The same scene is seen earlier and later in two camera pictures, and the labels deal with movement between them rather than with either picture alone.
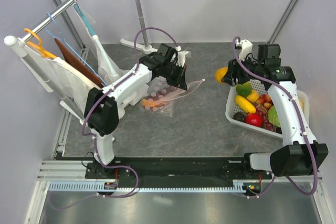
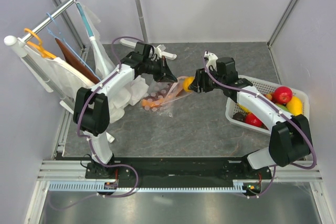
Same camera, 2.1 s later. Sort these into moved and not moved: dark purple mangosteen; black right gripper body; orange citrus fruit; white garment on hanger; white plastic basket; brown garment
Moved: black right gripper body; orange citrus fruit
Not moved: white garment on hanger; brown garment; white plastic basket; dark purple mangosteen
